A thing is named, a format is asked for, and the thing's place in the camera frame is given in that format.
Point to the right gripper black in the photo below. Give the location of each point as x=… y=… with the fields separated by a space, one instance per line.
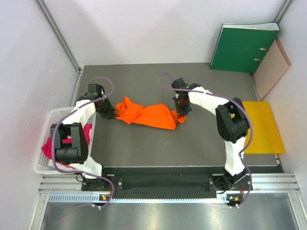
x=182 y=111

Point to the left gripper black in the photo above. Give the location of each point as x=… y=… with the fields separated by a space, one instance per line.
x=110 y=112

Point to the orange t shirt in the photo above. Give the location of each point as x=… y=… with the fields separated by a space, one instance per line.
x=157 y=116

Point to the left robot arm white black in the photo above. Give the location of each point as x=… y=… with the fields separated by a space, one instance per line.
x=81 y=113

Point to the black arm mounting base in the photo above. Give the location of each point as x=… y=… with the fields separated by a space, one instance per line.
x=169 y=182

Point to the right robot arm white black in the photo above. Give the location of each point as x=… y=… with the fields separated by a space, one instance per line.
x=232 y=125

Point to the magenta t shirt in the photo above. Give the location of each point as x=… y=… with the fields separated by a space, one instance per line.
x=68 y=144

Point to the white t shirt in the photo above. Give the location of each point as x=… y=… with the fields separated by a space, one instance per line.
x=50 y=164

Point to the white plastic basket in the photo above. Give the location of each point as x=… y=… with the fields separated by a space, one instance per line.
x=41 y=161

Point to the yellow plastic folder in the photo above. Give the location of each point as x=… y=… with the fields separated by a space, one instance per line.
x=266 y=136

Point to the beige paper folder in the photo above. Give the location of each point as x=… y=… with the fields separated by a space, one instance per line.
x=272 y=68

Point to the green ring binder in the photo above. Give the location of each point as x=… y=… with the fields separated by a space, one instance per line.
x=242 y=47

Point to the grey slotted cable duct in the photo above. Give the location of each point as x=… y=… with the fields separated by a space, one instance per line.
x=100 y=198

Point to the aluminium frame rail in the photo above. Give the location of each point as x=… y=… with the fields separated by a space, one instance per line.
x=57 y=33

